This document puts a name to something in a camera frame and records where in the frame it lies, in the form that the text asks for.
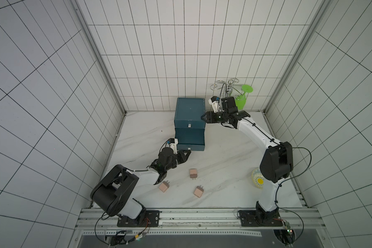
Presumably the green plastic wine glass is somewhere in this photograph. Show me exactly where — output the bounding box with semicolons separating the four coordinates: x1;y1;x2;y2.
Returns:
235;84;253;111

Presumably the pink plug left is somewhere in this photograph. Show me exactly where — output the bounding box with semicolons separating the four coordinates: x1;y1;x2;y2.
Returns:
159;181;170;193

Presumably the aluminium mounting rail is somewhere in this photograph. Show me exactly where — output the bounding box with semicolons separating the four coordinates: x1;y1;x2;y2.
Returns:
75;208;325;237

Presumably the teal drawer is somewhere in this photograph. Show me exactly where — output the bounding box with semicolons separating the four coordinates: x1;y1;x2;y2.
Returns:
175;128;205;151

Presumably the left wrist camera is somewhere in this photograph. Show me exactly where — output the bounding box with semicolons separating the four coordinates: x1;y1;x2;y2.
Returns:
167;138;178;154

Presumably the chrome glass holder stand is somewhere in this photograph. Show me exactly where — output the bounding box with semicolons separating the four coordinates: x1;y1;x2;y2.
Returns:
210;78;239;98

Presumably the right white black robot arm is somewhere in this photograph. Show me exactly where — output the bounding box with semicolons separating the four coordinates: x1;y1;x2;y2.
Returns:
201;96;293;226

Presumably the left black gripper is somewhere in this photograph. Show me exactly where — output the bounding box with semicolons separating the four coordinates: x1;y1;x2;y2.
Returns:
165;149;191;171

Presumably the yellow white patterned ball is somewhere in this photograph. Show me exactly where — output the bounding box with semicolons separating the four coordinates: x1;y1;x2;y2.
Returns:
251;168;264;189

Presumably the pink plug bottom centre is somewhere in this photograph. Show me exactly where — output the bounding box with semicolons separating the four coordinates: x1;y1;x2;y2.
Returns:
193;186;204;198

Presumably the pink plug top centre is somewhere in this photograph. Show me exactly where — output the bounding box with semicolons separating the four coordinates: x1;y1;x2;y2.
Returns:
190;168;198;180

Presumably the pink plug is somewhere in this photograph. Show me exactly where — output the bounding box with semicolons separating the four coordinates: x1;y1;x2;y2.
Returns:
159;181;170;193
190;168;198;180
193;186;204;198

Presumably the teal drawer cabinet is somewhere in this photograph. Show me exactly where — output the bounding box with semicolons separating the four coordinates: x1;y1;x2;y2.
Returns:
174;98;206;129

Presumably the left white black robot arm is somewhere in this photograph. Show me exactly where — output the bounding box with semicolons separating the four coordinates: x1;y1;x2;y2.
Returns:
91;147;191;226

